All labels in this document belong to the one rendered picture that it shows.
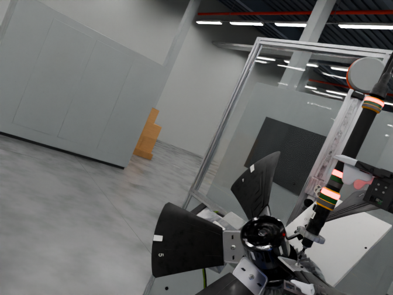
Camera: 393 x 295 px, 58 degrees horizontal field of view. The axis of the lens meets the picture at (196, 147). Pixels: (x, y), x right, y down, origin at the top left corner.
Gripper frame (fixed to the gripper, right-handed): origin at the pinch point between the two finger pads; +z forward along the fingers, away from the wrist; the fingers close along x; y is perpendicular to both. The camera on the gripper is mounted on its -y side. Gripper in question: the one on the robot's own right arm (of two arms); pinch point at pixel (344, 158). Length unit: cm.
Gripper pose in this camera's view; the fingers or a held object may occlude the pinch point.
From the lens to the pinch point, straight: 93.9
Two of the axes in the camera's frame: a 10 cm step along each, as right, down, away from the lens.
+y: -4.0, 9.1, 0.7
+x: 6.2, 2.1, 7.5
